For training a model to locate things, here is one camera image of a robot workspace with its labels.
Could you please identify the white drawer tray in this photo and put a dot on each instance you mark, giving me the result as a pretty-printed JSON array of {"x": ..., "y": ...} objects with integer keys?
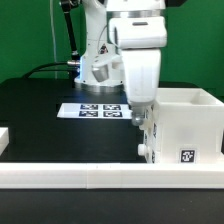
[
  {"x": 148, "y": 120},
  {"x": 146, "y": 148}
]

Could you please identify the white drawer cabinet box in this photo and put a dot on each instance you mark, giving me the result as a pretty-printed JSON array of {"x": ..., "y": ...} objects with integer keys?
[{"x": 186, "y": 125}]

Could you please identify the black camera stand pole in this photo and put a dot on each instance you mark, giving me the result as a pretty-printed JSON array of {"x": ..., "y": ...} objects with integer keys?
[{"x": 67, "y": 6}]

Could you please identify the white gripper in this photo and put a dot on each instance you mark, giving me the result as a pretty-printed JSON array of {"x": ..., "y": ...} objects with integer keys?
[{"x": 139, "y": 41}]

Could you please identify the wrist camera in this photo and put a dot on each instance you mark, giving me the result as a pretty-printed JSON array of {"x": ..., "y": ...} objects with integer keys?
[{"x": 105, "y": 67}]

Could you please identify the white sheet with markers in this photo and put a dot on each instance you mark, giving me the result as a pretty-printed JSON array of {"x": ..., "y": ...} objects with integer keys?
[{"x": 94, "y": 111}]

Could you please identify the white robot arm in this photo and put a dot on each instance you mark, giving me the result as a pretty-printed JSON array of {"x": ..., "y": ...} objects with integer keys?
[{"x": 98, "y": 13}]

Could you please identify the white drawer tray front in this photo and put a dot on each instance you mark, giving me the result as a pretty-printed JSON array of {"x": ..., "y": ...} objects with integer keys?
[{"x": 146, "y": 148}]

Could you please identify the white front fence rail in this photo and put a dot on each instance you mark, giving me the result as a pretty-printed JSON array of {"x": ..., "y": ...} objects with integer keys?
[{"x": 120, "y": 176}]

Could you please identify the white left fence piece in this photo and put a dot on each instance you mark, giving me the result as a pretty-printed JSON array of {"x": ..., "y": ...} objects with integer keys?
[{"x": 4, "y": 139}]

